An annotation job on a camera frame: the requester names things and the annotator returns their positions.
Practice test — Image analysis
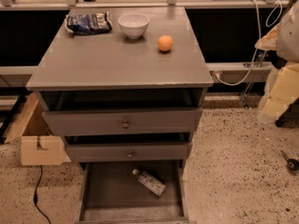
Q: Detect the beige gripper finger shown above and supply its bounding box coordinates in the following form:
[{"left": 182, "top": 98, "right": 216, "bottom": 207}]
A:
[{"left": 255, "top": 24, "right": 279, "bottom": 51}]

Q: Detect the clear plastic water bottle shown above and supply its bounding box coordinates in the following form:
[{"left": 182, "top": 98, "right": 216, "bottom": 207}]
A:
[{"left": 132, "top": 169, "right": 165, "bottom": 197}]

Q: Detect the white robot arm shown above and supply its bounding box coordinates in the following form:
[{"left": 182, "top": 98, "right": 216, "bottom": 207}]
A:
[{"left": 255, "top": 1, "right": 299, "bottom": 63}]

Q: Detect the grey top drawer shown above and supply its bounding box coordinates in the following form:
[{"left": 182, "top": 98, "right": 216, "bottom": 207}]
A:
[{"left": 42, "top": 108, "right": 202, "bottom": 136}]

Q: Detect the grey wooden drawer cabinet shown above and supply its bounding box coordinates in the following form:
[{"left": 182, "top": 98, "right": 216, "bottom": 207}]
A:
[{"left": 25, "top": 6, "right": 215, "bottom": 224}]

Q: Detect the grey middle drawer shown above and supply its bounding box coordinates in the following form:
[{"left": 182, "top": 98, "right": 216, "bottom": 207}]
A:
[{"left": 66, "top": 142, "right": 192, "bottom": 162}]

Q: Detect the grey open bottom drawer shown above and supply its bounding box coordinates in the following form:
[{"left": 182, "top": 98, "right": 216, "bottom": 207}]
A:
[{"left": 75, "top": 161, "right": 197, "bottom": 224}]

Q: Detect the metal stand pole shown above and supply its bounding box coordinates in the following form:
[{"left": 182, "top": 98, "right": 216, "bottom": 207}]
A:
[{"left": 240, "top": 51, "right": 269, "bottom": 108}]

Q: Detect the orange fruit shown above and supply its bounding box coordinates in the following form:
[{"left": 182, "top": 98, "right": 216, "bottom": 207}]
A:
[{"left": 157, "top": 35, "right": 174, "bottom": 51}]

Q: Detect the black tool on floor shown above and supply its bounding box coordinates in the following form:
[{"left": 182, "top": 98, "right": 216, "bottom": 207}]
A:
[{"left": 281, "top": 151, "right": 299, "bottom": 171}]

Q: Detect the white ceramic bowl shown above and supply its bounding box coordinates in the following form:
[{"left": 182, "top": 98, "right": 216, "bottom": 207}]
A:
[{"left": 118, "top": 13, "right": 150, "bottom": 39}]

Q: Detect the blue chip bag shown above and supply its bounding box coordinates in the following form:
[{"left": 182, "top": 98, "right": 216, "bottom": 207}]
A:
[{"left": 64, "top": 12, "right": 112, "bottom": 35}]

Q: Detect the light wooden box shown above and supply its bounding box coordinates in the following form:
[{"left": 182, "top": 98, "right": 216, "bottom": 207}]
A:
[{"left": 5, "top": 93, "right": 70, "bottom": 166}]

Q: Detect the black power cable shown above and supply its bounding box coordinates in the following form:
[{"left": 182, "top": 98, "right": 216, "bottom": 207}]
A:
[{"left": 33, "top": 165, "right": 52, "bottom": 224}]

